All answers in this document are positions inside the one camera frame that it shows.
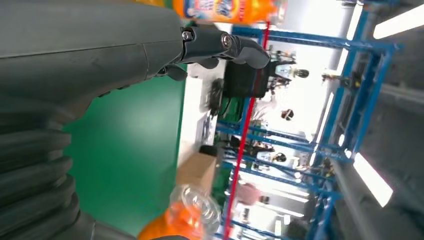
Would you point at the red rack rail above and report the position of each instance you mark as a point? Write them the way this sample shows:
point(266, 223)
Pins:
point(241, 149)

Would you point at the black handheld controller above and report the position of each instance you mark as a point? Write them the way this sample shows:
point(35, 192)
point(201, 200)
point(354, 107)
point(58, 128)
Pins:
point(215, 96)

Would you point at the blue metal rack frame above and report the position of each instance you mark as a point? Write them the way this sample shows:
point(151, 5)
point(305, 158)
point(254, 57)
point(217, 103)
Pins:
point(314, 37)

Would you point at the person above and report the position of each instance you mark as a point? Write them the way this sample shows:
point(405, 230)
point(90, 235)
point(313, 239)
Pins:
point(248, 194)

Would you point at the green plastic crate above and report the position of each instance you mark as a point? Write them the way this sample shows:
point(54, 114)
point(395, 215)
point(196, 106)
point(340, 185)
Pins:
point(221, 182)

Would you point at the printed leaflet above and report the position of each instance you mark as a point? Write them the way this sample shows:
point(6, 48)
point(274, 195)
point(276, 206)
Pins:
point(206, 127)

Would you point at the black bag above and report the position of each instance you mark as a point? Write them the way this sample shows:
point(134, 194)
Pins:
point(245, 79)

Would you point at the white table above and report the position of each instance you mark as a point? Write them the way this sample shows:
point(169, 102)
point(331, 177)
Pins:
point(193, 109)

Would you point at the orange detergent bottle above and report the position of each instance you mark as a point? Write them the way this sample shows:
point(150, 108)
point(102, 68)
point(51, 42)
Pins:
point(232, 10)
point(179, 222)

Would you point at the ceiling light panel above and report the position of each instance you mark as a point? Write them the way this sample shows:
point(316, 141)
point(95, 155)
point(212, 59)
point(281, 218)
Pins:
point(372, 180)
point(400, 21)

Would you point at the brown cardboard box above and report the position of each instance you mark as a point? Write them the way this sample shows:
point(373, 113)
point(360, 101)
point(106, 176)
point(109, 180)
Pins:
point(197, 172)

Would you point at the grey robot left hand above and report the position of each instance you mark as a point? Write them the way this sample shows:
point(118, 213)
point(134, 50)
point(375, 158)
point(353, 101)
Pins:
point(82, 43)

